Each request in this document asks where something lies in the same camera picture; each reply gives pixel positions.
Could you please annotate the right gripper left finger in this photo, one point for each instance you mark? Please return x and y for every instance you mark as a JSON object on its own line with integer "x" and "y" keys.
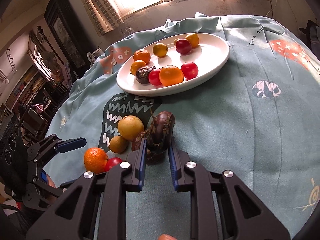
{"x": 94, "y": 205}

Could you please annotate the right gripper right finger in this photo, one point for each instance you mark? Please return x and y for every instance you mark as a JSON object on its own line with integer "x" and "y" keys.
{"x": 222, "y": 200}

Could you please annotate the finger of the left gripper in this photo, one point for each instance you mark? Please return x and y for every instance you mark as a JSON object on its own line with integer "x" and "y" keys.
{"x": 71, "y": 144}

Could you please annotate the small yellow round fruit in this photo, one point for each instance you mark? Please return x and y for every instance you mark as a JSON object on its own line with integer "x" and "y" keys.
{"x": 118, "y": 144}

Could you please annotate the large yellow spotted fruit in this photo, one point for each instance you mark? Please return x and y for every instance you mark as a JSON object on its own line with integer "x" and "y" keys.
{"x": 130, "y": 127}

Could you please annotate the wrinkled dark passion fruit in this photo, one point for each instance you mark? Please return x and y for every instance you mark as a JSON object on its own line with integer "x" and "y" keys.
{"x": 159, "y": 136}

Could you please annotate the dark red plum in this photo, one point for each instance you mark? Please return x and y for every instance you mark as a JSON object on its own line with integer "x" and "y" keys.
{"x": 183, "y": 46}

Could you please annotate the left hand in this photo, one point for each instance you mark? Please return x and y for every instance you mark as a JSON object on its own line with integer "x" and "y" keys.
{"x": 49, "y": 196}

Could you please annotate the right hand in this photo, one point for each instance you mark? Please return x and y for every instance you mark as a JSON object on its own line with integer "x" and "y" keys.
{"x": 166, "y": 237}

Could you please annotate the teal printed tablecloth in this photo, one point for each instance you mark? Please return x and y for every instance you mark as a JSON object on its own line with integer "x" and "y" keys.
{"x": 258, "y": 116}

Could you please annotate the white kettle jug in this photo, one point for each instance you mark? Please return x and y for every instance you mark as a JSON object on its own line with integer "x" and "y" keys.
{"x": 92, "y": 57}

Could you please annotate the dark purple passion fruit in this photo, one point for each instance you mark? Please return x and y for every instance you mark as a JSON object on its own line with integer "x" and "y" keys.
{"x": 142, "y": 74}

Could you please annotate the red cherry tomato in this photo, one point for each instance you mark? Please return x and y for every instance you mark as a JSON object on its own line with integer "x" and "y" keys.
{"x": 154, "y": 77}

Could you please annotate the red tomato behind orange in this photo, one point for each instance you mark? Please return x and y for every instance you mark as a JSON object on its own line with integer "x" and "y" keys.
{"x": 190, "y": 70}

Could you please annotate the mandarin orange rough skin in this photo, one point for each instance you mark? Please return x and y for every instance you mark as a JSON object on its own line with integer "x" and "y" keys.
{"x": 142, "y": 55}

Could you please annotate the smooth orange fruit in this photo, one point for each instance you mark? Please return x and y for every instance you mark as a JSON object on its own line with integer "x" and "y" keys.
{"x": 170, "y": 75}

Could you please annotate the left patterned curtain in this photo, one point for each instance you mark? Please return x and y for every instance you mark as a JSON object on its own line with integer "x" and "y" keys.
{"x": 103, "y": 15}

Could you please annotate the white oval plate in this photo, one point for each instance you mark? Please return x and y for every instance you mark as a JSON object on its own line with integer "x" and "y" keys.
{"x": 210, "y": 56}

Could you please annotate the yellow-green small citrus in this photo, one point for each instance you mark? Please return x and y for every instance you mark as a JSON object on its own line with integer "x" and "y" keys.
{"x": 160, "y": 50}

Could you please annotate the small orange kumquat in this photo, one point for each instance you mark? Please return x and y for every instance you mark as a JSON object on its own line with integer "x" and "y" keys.
{"x": 193, "y": 39}

